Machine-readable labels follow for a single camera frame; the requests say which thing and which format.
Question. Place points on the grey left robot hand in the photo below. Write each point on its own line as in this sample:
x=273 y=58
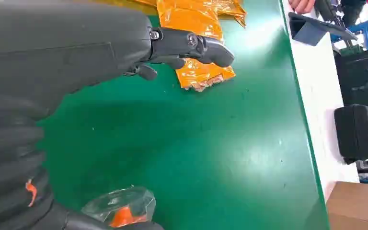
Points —
x=60 y=47

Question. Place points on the person's right hand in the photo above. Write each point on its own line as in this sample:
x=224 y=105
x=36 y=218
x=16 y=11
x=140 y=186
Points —
x=301 y=5

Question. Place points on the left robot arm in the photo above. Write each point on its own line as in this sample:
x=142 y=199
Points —
x=6 y=149

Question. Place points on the dark tablet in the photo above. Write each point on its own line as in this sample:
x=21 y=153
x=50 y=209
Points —
x=307 y=31

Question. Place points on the black chair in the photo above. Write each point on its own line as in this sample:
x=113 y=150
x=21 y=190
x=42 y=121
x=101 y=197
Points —
x=361 y=79

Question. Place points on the yellow plastic sheet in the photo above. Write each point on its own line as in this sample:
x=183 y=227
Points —
x=187 y=16

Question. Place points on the black carrying case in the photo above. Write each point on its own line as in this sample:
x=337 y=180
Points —
x=357 y=133

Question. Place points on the green table mat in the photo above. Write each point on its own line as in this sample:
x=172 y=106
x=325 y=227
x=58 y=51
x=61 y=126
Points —
x=203 y=143

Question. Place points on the cardboard box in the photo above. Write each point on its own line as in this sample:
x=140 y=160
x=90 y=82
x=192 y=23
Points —
x=355 y=206

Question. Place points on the blue metal frame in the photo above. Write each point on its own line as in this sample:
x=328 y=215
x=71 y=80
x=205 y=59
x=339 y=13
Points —
x=365 y=31

